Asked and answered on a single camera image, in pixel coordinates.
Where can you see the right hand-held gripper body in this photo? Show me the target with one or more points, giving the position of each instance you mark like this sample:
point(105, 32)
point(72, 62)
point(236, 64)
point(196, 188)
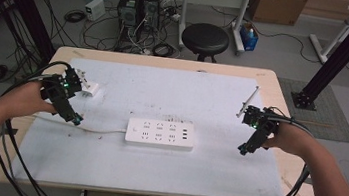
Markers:
point(263, 122)

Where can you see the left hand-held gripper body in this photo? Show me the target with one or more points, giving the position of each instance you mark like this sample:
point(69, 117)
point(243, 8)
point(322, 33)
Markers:
point(59, 89)

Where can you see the white charger plug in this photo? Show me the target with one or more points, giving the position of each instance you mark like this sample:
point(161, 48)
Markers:
point(93, 89)

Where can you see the person's left hand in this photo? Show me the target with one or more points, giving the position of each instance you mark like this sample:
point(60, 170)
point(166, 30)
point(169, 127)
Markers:
point(29, 98)

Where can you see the person's right hand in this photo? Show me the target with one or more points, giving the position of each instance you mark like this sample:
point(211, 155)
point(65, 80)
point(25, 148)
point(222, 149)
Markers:
point(292, 137)

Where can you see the grey floor mat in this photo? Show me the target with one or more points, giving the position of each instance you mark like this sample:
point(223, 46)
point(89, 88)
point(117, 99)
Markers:
point(331, 114)

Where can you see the white power supply box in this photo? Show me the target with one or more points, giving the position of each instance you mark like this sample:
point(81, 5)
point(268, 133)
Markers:
point(94, 8)

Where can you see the white power strip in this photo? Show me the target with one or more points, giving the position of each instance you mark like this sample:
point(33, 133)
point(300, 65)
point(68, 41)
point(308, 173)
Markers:
point(157, 139)

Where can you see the black round stool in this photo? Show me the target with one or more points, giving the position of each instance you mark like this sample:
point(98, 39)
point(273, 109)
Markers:
point(205, 38)

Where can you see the white table mat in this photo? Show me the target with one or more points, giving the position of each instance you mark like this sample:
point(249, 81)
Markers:
point(153, 172)

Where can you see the black computer tower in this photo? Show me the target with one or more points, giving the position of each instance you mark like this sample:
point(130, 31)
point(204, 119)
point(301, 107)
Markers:
point(151, 6)
point(128, 11)

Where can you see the white metal stand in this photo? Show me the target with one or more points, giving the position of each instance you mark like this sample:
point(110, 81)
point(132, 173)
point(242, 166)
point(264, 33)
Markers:
point(332, 40)

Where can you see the cardboard box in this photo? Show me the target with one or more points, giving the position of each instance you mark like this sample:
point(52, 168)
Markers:
point(279, 8)

